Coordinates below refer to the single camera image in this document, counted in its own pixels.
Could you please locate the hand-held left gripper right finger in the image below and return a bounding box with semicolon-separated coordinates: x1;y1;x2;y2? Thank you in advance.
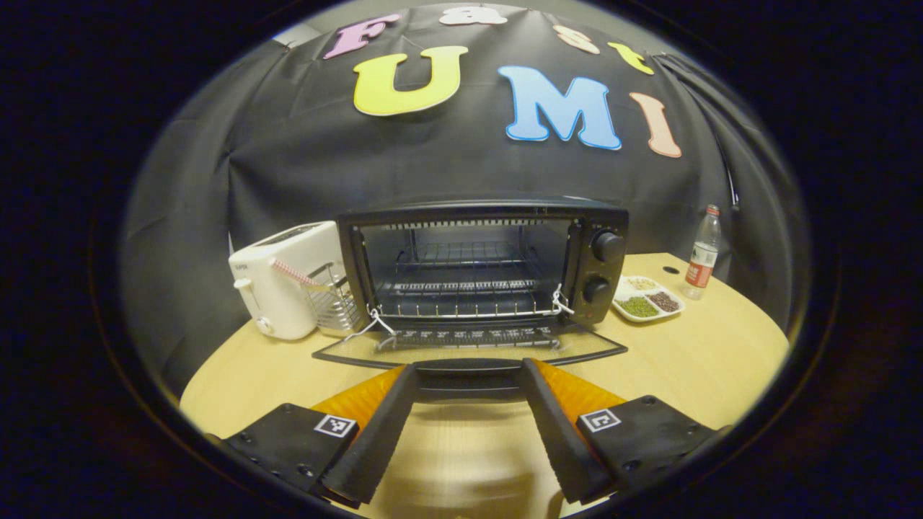
519;358;729;505

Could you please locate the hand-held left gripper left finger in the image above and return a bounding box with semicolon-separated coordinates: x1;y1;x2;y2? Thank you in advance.
216;364;420;506

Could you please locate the black electric oven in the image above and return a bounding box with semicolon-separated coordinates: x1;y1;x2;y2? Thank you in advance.
312;199;631;394

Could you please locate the white divided dish of beans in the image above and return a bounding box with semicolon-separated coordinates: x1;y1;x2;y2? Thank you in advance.
611;275;686;324

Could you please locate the white toaster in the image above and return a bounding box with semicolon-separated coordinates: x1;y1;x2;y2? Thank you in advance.
228;221;344;342

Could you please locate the red white checkered stick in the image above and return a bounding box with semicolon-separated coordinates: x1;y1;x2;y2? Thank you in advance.
270;259;334;290

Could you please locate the red label plastic water bottle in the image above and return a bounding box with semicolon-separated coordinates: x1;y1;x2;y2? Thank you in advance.
681;204;723;301

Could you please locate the black backdrop cloth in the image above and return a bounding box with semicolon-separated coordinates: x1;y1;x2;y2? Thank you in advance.
119;4;813;399

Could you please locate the metal wire basket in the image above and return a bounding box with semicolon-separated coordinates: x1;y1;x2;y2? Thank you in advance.
306;261;366;337

